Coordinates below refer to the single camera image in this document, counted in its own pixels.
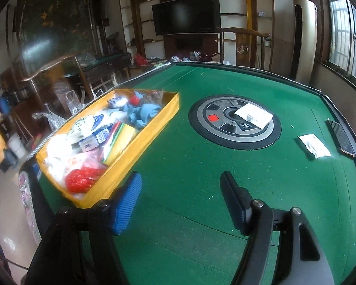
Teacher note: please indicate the black smartphone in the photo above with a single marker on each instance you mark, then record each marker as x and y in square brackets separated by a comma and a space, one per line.
[341, 139]

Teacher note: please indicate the blue Vinda tissue pack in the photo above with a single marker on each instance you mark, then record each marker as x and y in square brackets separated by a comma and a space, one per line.
[90, 131]

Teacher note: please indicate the red yellow sponge pack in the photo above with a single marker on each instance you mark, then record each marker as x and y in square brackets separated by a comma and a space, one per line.
[119, 139]

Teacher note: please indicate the white plastic bag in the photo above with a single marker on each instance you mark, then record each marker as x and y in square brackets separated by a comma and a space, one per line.
[61, 159]

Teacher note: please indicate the light blue towel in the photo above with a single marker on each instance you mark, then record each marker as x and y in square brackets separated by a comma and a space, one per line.
[141, 108]

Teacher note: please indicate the pink wet wipes pack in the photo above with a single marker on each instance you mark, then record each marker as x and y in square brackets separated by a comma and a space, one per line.
[89, 159]

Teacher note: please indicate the black television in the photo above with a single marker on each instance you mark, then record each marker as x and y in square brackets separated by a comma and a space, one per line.
[186, 16]

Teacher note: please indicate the white flat sachet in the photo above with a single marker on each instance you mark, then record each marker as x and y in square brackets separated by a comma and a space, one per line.
[314, 145]

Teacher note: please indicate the wooden chair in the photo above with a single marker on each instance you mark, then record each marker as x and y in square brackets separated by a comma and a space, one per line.
[246, 46]

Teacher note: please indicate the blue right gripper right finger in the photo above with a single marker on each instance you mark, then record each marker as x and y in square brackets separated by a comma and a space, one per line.
[238, 200]

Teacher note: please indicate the white paper packet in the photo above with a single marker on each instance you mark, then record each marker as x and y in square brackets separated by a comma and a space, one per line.
[254, 115]

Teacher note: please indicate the standing air conditioner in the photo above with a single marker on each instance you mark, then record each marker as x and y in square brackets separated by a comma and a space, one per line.
[305, 41]

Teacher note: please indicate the round mahjong table console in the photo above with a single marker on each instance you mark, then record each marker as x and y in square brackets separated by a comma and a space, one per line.
[214, 118]

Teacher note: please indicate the yellow storage box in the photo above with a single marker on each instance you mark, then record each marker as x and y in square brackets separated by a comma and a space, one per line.
[121, 164]

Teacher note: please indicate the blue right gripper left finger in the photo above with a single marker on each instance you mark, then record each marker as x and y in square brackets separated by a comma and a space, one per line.
[123, 202]

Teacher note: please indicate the dark glass cabinet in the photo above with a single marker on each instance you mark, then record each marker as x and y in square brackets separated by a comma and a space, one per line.
[46, 30]

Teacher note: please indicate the red mesh ball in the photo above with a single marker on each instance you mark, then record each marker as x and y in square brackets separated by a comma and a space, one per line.
[81, 180]

